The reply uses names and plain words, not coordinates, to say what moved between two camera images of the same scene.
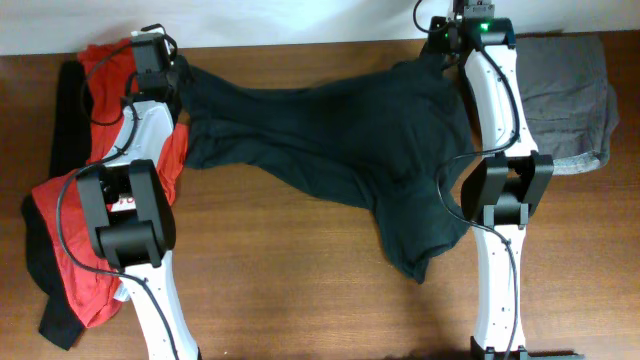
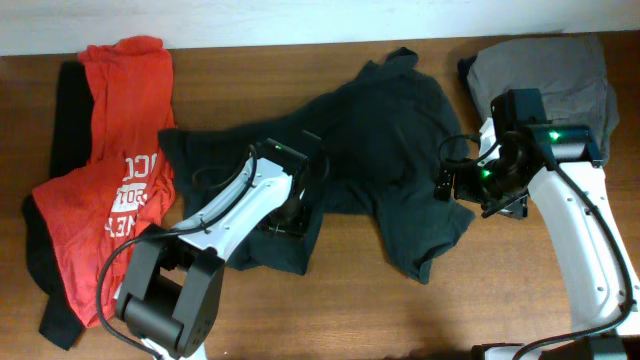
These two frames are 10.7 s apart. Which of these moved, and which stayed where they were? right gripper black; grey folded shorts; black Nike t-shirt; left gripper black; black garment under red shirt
Moved: black Nike t-shirt; left gripper black; right gripper black
Stayed: grey folded shorts; black garment under red shirt
